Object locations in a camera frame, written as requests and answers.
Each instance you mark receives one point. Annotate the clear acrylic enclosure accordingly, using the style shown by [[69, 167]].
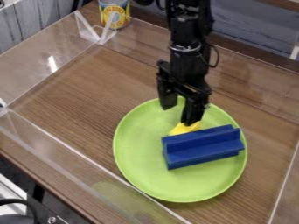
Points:
[[69, 88]]

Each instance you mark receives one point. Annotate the black device with knob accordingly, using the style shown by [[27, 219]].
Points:
[[38, 216]]

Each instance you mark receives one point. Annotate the green round plate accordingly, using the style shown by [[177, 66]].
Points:
[[138, 152]]

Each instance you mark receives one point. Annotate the yellow labelled tin can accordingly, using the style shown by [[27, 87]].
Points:
[[115, 9]]

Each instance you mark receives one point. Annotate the blue plastic block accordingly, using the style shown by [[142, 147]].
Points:
[[202, 146]]

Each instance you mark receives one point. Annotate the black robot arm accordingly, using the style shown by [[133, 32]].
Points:
[[190, 22]]

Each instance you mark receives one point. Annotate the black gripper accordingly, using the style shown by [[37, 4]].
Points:
[[182, 77]]

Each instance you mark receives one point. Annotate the yellow toy banana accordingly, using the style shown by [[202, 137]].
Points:
[[182, 128]]

